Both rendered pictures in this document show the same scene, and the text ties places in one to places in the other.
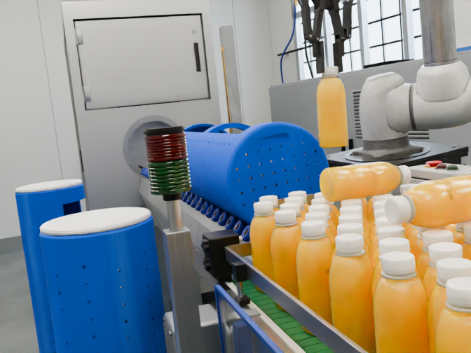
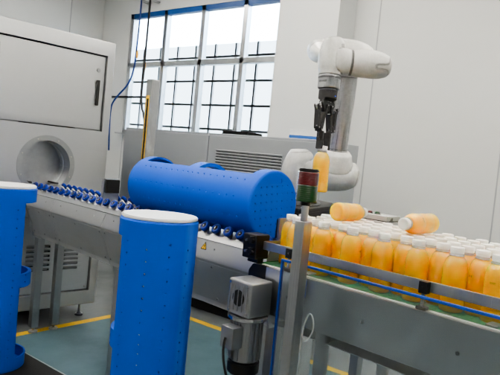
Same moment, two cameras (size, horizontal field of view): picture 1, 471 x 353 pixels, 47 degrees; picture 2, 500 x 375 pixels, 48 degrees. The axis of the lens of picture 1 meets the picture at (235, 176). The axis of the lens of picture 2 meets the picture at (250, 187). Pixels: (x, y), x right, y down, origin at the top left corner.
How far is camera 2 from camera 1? 1.20 m
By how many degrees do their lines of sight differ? 29
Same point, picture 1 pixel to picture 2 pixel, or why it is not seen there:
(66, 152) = not seen: outside the picture
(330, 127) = (321, 180)
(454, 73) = (347, 158)
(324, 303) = not seen: hidden behind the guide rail
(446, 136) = not seen: hidden behind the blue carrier
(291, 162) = (280, 196)
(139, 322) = (189, 288)
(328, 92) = (324, 161)
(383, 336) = (413, 271)
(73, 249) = (165, 232)
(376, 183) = (358, 213)
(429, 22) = (338, 125)
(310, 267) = (353, 248)
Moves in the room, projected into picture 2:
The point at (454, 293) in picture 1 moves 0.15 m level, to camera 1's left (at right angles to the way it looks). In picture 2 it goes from (456, 249) to (417, 249)
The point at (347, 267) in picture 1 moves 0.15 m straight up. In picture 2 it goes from (386, 245) to (391, 197)
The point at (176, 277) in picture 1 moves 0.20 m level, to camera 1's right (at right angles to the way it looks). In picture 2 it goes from (303, 245) to (356, 245)
